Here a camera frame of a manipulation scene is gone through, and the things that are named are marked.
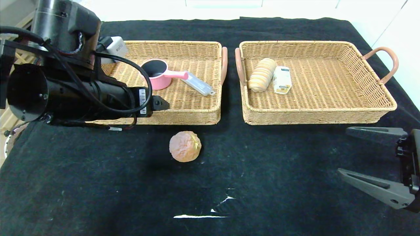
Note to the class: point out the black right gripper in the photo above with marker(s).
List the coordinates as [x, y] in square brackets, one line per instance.
[410, 160]

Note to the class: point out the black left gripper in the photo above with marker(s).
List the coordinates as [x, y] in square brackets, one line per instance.
[143, 101]

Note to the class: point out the clear plastic knife case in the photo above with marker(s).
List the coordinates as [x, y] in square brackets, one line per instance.
[200, 86]

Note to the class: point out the round pinkish cream puff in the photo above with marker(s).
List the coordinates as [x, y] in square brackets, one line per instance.
[185, 147]

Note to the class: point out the orange striped bread roll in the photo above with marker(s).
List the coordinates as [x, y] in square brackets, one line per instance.
[261, 77]

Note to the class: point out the small white drink carton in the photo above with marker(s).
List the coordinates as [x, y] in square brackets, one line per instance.
[282, 80]

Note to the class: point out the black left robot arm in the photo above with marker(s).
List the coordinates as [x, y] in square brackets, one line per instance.
[65, 95]

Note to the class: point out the rectangular wicker basket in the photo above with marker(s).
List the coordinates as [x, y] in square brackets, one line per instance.
[328, 85]
[190, 105]

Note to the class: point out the white counter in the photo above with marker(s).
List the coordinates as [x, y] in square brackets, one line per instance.
[197, 9]

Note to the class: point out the light wooden slatted rack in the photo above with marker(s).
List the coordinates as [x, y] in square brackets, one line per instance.
[4, 119]

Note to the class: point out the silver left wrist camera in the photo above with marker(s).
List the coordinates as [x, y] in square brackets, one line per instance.
[116, 47]

